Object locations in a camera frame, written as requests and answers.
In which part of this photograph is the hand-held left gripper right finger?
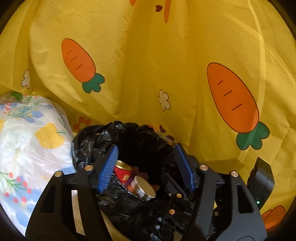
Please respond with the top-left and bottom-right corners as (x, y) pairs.
(174, 143), (267, 241)

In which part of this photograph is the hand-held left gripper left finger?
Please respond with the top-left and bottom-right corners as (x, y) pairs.
(25, 144), (119, 241)

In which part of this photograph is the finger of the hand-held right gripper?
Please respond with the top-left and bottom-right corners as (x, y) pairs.
(162, 173), (193, 217)

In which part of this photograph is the red paper cup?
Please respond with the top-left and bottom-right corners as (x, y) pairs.
(113, 159), (134, 187)

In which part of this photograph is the small can with metal lid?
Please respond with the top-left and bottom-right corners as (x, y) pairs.
(128, 175), (157, 201)

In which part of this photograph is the bin with black liner bag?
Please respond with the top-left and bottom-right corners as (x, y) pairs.
(70, 120), (199, 241)

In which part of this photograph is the floral plastic table cover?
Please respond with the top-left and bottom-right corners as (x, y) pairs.
(0, 91), (78, 235)

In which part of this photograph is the yellow carrot-print curtain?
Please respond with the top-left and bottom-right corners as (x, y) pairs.
(0, 0), (296, 234)

